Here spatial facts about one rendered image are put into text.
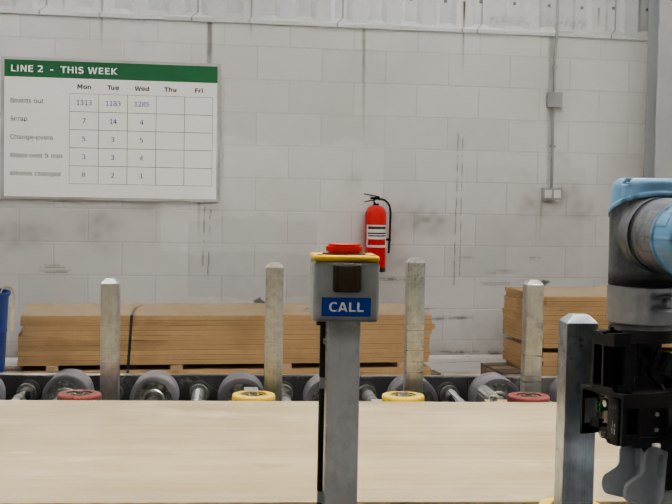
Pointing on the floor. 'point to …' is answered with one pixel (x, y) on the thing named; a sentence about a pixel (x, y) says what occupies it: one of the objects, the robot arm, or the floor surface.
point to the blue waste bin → (5, 322)
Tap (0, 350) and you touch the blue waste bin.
